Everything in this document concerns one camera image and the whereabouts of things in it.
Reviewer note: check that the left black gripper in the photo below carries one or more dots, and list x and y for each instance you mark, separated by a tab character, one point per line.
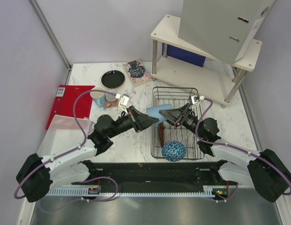
140	120

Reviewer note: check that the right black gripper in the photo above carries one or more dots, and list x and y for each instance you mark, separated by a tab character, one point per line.
175	116

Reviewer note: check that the blue plastic tumbler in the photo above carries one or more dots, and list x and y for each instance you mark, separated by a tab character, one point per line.
154	112

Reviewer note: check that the red floral plate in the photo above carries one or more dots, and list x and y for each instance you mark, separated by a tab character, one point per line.
161	134

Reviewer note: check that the blue white patterned bowl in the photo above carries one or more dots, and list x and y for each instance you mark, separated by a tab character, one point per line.
174	151

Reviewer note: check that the pink ceramic mug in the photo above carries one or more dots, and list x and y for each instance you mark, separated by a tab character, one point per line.
111	100

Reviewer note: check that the light blue ceramic mug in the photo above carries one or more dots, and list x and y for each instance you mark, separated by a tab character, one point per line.
98	96

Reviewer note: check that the black plate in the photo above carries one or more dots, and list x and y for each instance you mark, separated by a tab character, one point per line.
113	79

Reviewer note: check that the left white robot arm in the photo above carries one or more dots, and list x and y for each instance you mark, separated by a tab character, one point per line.
40	174

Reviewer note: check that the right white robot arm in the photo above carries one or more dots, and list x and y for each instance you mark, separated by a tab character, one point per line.
262	170

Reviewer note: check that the floral cover book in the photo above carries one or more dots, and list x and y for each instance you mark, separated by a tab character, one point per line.
137	73

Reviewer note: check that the white two-tier shelf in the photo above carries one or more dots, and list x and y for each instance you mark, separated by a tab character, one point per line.
215	80

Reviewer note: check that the blue folder under shelf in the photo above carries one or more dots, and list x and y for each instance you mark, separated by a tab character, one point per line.
185	55

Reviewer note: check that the clear plastic sleeve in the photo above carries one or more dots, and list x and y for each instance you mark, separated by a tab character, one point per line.
65	143

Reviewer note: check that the red plastic folder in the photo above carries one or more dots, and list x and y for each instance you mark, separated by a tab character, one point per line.
65	99

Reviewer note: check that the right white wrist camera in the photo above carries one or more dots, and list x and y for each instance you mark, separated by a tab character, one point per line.
194	100

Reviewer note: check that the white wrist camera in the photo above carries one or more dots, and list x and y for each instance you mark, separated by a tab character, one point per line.
123	101
194	100

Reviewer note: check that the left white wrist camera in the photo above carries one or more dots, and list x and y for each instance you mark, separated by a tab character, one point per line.
123	101

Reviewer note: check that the black wire dish rack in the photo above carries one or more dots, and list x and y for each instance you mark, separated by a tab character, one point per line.
173	139

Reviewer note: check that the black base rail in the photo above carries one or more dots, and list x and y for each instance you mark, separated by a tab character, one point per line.
158	176

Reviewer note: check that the grey ring binder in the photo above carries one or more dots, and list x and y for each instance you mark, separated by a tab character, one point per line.
222	28

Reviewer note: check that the white cable duct rail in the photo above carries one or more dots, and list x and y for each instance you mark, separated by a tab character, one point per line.
205	191

